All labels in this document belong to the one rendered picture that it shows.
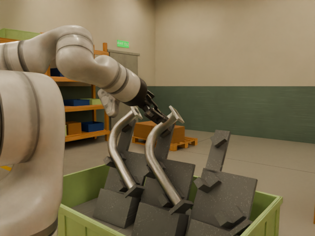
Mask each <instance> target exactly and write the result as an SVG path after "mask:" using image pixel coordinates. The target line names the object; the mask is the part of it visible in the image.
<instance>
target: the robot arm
mask: <svg viewBox="0 0 315 236"><path fill-rule="evenodd" d="M53 59H56V67H57V69H58V70H59V72H60V73H61V74H62V75H63V76H65V77H66V78H68V79H70V80H74V81H80V82H84V83H88V84H92V85H96V86H98V87H99V88H101V89H100V90H99V91H98V93H97V94H98V97H99V99H100V101H101V103H102V105H103V106H104V109H105V111H106V114H107V115H108V116H110V117H112V118H115V117H116V116H117V115H118V113H119V104H120V102H122V103H124V104H126V105H128V106H138V107H139V108H141V109H142V110H143V111H144V112H145V113H144V115H145V117H147V118H148V119H150V120H151V121H153V122H154V123H156V124H157V125H158V124H160V123H161V122H162V123H165V122H166V121H167V120H168V119H169V118H168V117H167V116H166V115H165V114H163V113H162V112H161V111H160V110H159V109H158V106H157V104H156V103H155V102H154V101H153V100H152V98H154V97H155V96H154V94H152V93H151V92H150V91H148V90H147V85H146V83H145V81H144V80H142V79H141V78H140V77H138V76H137V75H136V74H134V73H133V72H132V71H130V70H129V69H127V68H125V67H124V66H122V65H121V64H120V63H118V62H117V61H116V60H114V59H113V58H111V57H110V56H107V55H100V56H98V57H96V58H95V59H94V46H93V37H92V34H91V33H90V32H89V31H88V30H87V29H86V28H84V27H81V26H78V25H64V26H60V27H57V28H55V29H52V30H50V31H48V32H45V33H43V34H40V35H38V36H36V37H34V38H32V39H29V40H21V41H13V42H7V43H0V167H1V166H7V165H13V167H12V169H11V170H10V172H9V173H8V174H7V175H6V176H5V177H4V178H3V179H2V180H1V181H0V236H58V211H59V207H60V204H61V200H62V194H63V169H64V151H65V130H66V120H65V108H64V102H63V98H62V94H61V92H60V89H59V87H58V85H57V84H56V82H55V81H54V80H53V79H52V78H51V77H49V76H48V75H45V73H46V71H47V69H48V67H49V65H50V63H51V61H52V60H53ZM152 104H153V105H154V107H153V108H149V107H150V106H151V105H152Z"/></svg>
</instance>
